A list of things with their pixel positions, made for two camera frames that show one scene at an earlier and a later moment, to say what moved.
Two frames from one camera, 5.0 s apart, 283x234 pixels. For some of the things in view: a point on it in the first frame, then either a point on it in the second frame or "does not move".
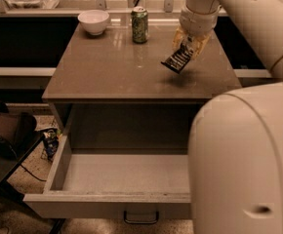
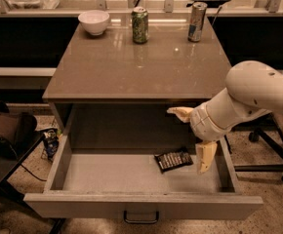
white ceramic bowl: [94, 20] does not move
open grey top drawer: [114, 184] does not move
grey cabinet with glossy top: [110, 95] does not move
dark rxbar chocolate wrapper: [179, 58] → [173, 160]
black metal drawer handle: [141, 222] does not move
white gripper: [196, 23] → [201, 125]
